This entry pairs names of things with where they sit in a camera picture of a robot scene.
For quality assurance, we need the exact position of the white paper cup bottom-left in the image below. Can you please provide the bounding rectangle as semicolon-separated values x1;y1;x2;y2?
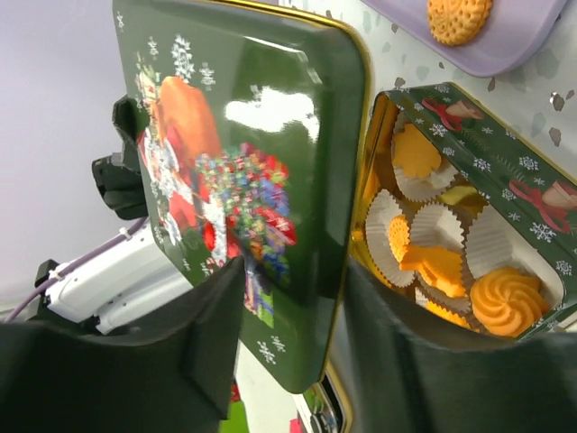
365;189;415;288

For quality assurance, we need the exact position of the gold tin lid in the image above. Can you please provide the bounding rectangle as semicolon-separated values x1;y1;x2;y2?
112;1;371;394

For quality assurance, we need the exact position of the white paper cup top-left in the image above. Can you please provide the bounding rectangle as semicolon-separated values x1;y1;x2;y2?
391;114;458;202

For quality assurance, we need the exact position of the round dotted cracker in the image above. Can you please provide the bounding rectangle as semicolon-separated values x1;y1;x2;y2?
426;0;492;46
388;215;410;263

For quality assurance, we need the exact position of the orange fish cookie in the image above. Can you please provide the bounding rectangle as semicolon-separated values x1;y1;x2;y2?
398;244;465;298

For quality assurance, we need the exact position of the gold cookie tin box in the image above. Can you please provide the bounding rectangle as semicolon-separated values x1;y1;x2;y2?
292;81;577;433

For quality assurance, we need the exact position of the orange flower cookie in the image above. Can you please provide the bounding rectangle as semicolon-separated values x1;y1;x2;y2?
392;124;442;179

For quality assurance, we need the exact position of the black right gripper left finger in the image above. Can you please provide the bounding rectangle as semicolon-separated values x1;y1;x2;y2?
1;257;244;432

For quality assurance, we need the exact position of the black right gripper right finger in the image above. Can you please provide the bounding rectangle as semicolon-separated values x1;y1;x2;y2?
344;261;576;432

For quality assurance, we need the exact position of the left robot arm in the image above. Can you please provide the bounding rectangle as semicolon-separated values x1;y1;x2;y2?
35;97;192;334

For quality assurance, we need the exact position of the white paper cup bottom-right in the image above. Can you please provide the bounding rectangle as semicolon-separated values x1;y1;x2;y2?
418;278;472;316

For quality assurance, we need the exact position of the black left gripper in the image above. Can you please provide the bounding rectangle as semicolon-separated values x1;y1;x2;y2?
91;97;149;220

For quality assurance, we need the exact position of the white paper cup top-right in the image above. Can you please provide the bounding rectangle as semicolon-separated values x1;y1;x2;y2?
465;206;543;279

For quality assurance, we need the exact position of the round dotted cracker bottom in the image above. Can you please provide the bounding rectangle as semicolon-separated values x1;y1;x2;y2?
426;0;492;46

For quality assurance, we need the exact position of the orange swirl cookie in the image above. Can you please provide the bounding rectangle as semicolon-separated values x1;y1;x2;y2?
470;267;550;338

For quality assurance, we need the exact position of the white paper cup centre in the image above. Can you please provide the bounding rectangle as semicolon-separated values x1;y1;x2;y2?
410;204;465;253

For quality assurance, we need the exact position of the lilac plastic tray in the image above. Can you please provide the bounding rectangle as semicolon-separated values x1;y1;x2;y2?
365;0;568;78

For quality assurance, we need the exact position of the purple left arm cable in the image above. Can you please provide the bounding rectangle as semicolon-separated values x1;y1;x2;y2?
2;216;150;324

